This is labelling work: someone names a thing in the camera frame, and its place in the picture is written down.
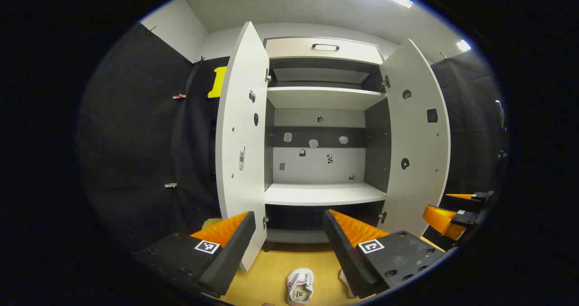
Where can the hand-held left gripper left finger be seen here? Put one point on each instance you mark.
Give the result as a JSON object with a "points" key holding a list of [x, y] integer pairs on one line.
{"points": [[226, 260]]}

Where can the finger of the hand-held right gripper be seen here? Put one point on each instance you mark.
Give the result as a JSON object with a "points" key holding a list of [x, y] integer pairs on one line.
{"points": [[466, 202], [445, 222]]}

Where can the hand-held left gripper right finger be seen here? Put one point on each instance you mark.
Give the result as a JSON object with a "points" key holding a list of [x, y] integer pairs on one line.
{"points": [[346, 256]]}

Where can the white canvas shoe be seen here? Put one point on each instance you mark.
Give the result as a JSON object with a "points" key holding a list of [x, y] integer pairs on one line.
{"points": [[345, 282], [300, 285]]}

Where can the white shoe cabinet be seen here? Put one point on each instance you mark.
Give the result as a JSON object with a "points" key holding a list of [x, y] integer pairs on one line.
{"points": [[323, 193]]}

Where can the white cabinet drawer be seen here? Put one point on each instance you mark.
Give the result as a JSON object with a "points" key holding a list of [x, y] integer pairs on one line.
{"points": [[289, 49]]}

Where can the black backdrop cloth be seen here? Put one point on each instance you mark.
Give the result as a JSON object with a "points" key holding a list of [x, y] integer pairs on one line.
{"points": [[135, 138], [470, 116]]}

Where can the silver clamp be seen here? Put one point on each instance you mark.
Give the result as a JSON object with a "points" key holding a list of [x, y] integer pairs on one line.
{"points": [[170, 185]]}

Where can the small ceiling light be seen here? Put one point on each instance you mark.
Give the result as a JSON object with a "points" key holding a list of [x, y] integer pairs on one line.
{"points": [[463, 45]]}

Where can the red clamp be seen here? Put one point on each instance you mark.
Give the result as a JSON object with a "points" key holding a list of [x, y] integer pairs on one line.
{"points": [[179, 96]]}

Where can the black and orange clamp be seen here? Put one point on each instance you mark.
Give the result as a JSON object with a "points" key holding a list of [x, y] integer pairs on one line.
{"points": [[199, 61]]}

